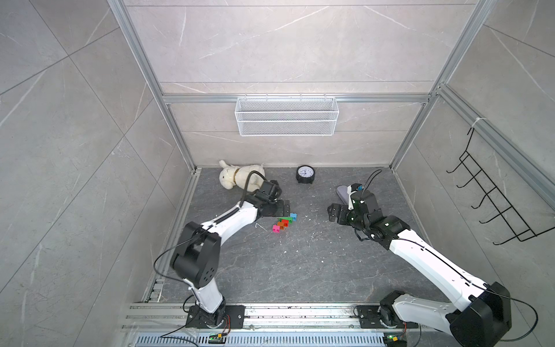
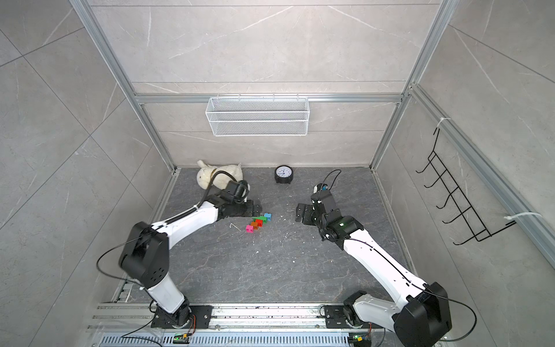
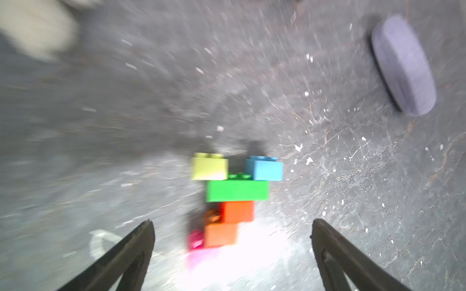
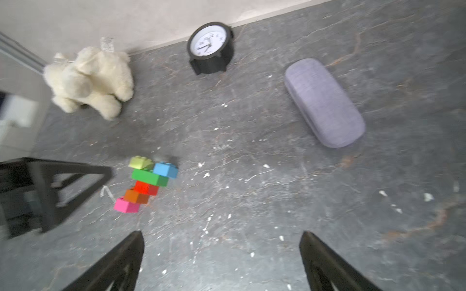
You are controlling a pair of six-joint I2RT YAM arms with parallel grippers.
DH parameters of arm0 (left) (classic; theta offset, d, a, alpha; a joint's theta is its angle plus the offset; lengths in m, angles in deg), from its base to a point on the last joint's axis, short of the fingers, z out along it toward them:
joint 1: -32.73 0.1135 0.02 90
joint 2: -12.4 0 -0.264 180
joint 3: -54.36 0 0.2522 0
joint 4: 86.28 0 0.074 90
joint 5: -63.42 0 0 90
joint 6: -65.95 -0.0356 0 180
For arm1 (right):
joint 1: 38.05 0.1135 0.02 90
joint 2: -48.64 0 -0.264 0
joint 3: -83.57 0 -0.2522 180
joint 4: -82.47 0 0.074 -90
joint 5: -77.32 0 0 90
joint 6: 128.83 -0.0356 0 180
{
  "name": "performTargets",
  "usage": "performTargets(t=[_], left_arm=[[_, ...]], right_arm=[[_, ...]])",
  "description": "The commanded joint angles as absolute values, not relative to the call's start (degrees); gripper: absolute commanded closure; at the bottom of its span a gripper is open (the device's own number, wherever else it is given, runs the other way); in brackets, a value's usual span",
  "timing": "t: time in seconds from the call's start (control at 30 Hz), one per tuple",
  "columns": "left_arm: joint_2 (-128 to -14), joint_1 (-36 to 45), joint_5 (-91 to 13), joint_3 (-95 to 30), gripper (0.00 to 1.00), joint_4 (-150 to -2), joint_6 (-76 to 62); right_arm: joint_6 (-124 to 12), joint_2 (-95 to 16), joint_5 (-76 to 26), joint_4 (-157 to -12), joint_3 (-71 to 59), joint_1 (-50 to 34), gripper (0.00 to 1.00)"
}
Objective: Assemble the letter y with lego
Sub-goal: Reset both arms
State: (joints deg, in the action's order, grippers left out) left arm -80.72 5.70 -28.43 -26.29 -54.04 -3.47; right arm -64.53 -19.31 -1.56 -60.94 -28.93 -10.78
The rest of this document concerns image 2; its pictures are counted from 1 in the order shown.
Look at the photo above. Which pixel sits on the white wire mesh basket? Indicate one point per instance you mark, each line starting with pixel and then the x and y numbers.
pixel 258 116

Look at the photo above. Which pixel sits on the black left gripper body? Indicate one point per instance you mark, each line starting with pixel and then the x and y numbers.
pixel 245 209

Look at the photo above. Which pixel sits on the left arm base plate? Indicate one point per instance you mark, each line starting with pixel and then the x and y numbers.
pixel 183 317

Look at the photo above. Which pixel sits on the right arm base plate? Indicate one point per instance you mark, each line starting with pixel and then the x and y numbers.
pixel 335 318

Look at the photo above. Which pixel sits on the black round alarm clock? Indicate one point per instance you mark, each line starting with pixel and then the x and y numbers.
pixel 283 174

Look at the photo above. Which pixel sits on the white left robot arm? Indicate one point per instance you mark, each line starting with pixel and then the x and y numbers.
pixel 145 256

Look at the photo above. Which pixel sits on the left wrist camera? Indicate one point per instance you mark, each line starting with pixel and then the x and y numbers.
pixel 238 190

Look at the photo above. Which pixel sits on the black wire hook rack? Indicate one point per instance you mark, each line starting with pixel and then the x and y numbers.
pixel 457 198

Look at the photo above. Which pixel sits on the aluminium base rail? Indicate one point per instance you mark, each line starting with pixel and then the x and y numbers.
pixel 297 324

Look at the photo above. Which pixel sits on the long green lego brick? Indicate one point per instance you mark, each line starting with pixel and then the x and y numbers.
pixel 261 218

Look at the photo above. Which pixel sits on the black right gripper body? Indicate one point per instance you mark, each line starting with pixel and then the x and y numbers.
pixel 310 217

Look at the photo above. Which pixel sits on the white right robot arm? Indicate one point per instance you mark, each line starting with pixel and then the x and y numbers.
pixel 418 312

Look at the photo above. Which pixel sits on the white plush dog toy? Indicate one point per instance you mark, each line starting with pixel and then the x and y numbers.
pixel 207 174

